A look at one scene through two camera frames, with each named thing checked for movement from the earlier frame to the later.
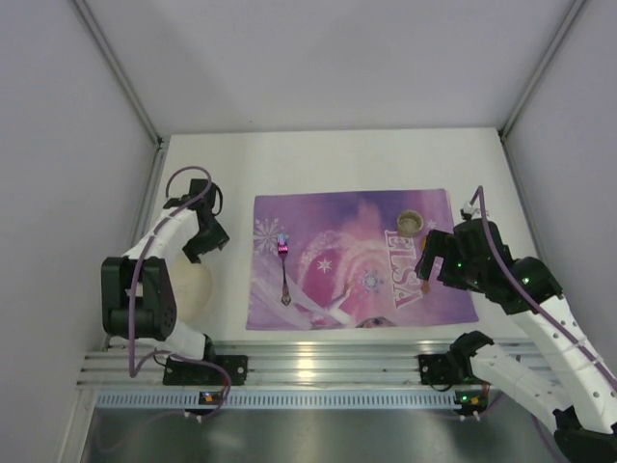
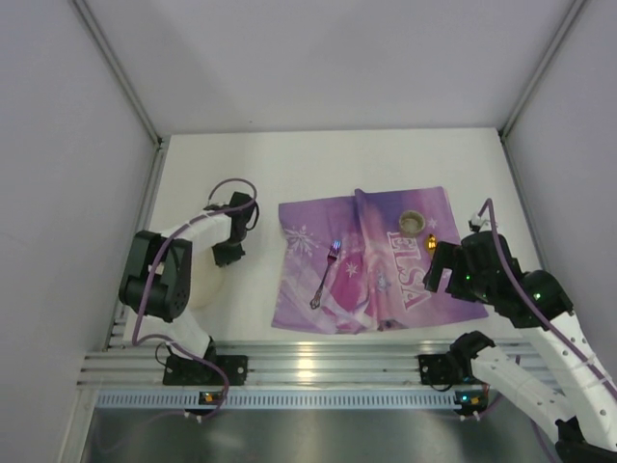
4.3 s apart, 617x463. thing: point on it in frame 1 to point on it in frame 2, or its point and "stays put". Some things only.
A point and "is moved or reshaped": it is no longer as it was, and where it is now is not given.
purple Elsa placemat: [337, 259] is moved or reshaped
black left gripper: [206, 240] to [229, 254]
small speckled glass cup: [410, 221] stays put
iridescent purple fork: [282, 248] to [334, 252]
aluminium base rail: [306, 364] stays put
